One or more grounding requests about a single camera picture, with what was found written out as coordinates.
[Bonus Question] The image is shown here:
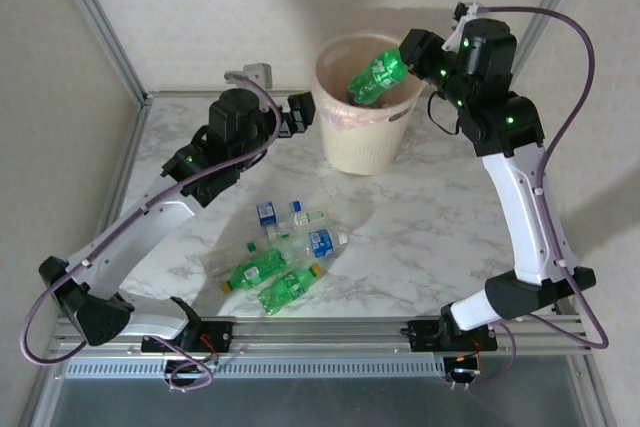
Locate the clear bottle blue label white cap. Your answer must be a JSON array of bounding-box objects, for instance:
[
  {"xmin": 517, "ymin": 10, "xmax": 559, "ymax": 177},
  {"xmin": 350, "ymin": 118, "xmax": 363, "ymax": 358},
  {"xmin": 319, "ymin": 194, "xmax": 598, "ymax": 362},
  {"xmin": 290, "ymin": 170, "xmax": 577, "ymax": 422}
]
[{"xmin": 277, "ymin": 227, "xmax": 351, "ymax": 264}]

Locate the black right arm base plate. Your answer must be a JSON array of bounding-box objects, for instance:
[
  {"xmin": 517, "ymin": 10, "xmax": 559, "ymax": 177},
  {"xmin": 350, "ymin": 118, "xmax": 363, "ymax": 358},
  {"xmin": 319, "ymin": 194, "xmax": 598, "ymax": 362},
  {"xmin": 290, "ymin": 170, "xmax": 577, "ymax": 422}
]
[{"xmin": 407, "ymin": 319, "xmax": 500, "ymax": 352}]

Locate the small clear bottle white cap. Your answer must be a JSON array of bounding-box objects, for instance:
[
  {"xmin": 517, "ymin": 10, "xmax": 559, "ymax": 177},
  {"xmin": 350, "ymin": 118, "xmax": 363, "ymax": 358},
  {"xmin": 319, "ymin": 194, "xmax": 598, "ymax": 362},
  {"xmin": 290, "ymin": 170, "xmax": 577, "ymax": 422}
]
[{"xmin": 262, "ymin": 223, "xmax": 296, "ymax": 247}]

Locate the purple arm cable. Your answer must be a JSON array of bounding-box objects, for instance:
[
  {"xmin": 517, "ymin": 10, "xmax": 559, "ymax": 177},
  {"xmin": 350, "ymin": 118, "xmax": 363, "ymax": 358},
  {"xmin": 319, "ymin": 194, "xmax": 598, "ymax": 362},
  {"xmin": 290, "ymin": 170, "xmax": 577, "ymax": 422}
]
[
  {"xmin": 449, "ymin": 5, "xmax": 611, "ymax": 392},
  {"xmin": 19, "ymin": 71, "xmax": 282, "ymax": 393}
]

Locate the clear bottle green cap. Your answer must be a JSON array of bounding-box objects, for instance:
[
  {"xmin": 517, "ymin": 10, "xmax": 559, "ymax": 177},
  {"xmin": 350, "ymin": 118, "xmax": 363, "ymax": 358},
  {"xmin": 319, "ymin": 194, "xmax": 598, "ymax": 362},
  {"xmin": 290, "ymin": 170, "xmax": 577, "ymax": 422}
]
[{"xmin": 199, "ymin": 237, "xmax": 266, "ymax": 281}]

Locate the grey slotted cable duct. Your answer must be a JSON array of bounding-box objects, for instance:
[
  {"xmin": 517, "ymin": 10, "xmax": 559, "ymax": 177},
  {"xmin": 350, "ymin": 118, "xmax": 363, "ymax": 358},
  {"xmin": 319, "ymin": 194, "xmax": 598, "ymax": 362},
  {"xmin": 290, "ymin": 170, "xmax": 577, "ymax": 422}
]
[{"xmin": 64, "ymin": 357, "xmax": 448, "ymax": 379}]

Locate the clear bottle white green label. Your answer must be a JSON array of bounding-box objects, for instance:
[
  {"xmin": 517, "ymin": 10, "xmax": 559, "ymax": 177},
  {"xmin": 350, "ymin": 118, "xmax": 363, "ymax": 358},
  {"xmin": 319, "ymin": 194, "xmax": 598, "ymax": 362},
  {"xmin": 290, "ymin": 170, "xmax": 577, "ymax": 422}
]
[{"xmin": 277, "ymin": 208, "xmax": 330, "ymax": 232}]

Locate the cream plastic bin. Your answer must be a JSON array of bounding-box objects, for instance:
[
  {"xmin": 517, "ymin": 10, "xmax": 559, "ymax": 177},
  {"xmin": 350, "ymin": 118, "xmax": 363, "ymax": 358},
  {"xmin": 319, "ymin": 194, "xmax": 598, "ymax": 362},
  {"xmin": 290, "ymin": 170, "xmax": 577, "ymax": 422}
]
[{"xmin": 313, "ymin": 32, "xmax": 429, "ymax": 177}]

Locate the pink translucent bin liner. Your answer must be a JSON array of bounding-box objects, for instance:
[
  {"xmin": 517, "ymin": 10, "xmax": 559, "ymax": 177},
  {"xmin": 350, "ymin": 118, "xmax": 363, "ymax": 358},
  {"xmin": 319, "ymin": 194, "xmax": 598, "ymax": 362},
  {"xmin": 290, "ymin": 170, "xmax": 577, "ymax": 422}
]
[{"xmin": 307, "ymin": 29, "xmax": 434, "ymax": 134}]

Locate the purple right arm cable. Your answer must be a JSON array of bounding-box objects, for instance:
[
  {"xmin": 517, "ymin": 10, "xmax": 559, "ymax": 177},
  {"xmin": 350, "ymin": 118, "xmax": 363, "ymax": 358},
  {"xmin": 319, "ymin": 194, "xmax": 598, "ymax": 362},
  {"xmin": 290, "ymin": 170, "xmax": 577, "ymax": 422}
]
[{"xmin": 449, "ymin": 5, "xmax": 611, "ymax": 392}]

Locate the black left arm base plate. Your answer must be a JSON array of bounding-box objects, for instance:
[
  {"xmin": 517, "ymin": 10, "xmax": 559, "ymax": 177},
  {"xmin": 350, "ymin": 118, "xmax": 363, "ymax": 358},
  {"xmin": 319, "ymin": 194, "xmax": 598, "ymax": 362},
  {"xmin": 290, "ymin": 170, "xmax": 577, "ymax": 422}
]
[{"xmin": 141, "ymin": 319, "xmax": 235, "ymax": 354}]

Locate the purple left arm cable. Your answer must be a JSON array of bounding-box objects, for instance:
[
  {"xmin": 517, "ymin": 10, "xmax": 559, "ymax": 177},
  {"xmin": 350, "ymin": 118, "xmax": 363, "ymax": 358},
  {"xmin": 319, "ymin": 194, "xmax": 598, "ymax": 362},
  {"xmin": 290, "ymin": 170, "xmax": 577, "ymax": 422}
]
[{"xmin": 19, "ymin": 71, "xmax": 282, "ymax": 393}]

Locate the green bottle yellow cap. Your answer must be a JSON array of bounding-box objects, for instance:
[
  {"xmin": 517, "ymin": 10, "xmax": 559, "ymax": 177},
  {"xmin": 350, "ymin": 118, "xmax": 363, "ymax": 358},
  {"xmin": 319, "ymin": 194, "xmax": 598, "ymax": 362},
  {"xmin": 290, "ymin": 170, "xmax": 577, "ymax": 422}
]
[
  {"xmin": 256, "ymin": 262, "xmax": 328, "ymax": 317},
  {"xmin": 347, "ymin": 46, "xmax": 407, "ymax": 107}
]

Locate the grey metal panel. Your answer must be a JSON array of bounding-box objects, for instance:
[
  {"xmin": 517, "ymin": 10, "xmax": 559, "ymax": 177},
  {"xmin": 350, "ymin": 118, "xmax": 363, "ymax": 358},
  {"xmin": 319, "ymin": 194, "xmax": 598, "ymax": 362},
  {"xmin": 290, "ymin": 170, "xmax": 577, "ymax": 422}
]
[{"xmin": 29, "ymin": 374, "xmax": 606, "ymax": 427}]

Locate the aluminium frame rail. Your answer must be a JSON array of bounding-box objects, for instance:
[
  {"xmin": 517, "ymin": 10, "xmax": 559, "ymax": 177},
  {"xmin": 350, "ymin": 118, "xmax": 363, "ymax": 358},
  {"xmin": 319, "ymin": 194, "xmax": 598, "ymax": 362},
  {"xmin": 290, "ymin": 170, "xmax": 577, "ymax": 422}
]
[
  {"xmin": 144, "ymin": 90, "xmax": 499, "ymax": 100},
  {"xmin": 92, "ymin": 96, "xmax": 151, "ymax": 268},
  {"xmin": 49, "ymin": 316, "xmax": 591, "ymax": 359},
  {"xmin": 17, "ymin": 341, "xmax": 69, "ymax": 427},
  {"xmin": 569, "ymin": 351, "xmax": 619, "ymax": 427}
]

